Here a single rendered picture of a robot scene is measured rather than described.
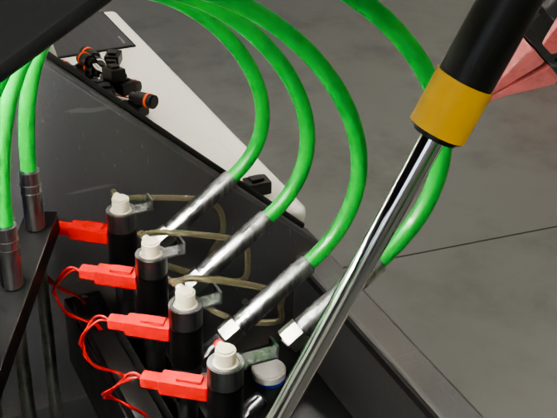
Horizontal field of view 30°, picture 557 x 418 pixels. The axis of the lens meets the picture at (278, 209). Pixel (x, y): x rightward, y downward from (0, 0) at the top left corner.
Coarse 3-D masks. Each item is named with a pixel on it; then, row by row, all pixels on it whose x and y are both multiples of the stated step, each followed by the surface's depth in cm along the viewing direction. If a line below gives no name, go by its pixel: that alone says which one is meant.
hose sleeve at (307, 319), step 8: (376, 272) 79; (368, 280) 79; (336, 288) 79; (328, 296) 79; (312, 304) 79; (320, 304) 79; (304, 312) 79; (312, 312) 79; (320, 312) 79; (296, 320) 79; (304, 320) 79; (312, 320) 79; (304, 328) 79; (312, 328) 79
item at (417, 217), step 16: (352, 0) 66; (368, 0) 67; (368, 16) 68; (384, 16) 68; (384, 32) 69; (400, 32) 69; (400, 48) 70; (416, 48) 71; (416, 64) 71; (432, 64) 72; (448, 160) 77; (432, 176) 78; (432, 192) 78; (416, 208) 79; (432, 208) 79; (416, 224) 79; (400, 240) 79; (384, 256) 79
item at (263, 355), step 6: (264, 348) 80; (240, 354) 79; (246, 354) 79; (252, 354) 79; (258, 354) 79; (264, 354) 79; (270, 354) 79; (246, 360) 78; (252, 360) 78; (258, 360) 78; (264, 360) 78; (270, 360) 79; (246, 366) 78
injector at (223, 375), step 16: (208, 368) 77; (240, 368) 77; (208, 384) 78; (224, 384) 77; (240, 384) 78; (208, 400) 79; (224, 400) 78; (240, 400) 79; (256, 400) 81; (208, 416) 80; (224, 416) 79; (240, 416) 80
